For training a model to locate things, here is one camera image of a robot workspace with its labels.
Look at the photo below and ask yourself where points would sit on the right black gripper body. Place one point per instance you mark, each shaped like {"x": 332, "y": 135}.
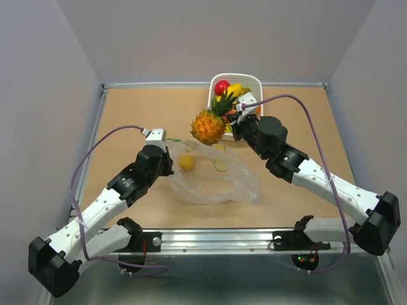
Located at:
{"x": 247, "y": 128}

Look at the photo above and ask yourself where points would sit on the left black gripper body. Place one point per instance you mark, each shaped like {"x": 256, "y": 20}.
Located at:
{"x": 165, "y": 168}

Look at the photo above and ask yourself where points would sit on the small yellow fruit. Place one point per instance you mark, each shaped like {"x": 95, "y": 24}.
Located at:
{"x": 186, "y": 162}

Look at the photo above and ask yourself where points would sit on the yellow mango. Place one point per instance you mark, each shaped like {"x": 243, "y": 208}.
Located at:
{"x": 237, "y": 90}

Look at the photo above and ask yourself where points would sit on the small pineapple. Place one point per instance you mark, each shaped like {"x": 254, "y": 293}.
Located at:
{"x": 210, "y": 125}

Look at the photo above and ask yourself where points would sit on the transparent printed plastic bag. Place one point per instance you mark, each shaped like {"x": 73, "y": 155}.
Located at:
{"x": 218, "y": 175}

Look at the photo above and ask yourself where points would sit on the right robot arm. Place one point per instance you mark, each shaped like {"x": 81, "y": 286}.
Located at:
{"x": 367, "y": 219}

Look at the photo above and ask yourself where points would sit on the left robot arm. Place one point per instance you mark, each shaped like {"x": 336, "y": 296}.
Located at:
{"x": 58, "y": 261}

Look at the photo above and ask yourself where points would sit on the white perforated plastic basket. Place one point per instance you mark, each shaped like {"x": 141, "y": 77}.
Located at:
{"x": 245, "y": 80}

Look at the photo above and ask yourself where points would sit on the red apple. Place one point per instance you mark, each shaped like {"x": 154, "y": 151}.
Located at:
{"x": 221, "y": 86}

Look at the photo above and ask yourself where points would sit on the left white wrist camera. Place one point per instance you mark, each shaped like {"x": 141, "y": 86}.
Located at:
{"x": 155, "y": 137}

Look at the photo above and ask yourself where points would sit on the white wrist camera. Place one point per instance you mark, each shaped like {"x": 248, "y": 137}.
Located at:
{"x": 155, "y": 137}
{"x": 245, "y": 106}

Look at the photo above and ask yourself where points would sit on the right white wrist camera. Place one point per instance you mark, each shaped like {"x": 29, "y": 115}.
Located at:
{"x": 245, "y": 106}

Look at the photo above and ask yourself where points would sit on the aluminium mounting rail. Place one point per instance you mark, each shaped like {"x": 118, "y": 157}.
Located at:
{"x": 187, "y": 241}

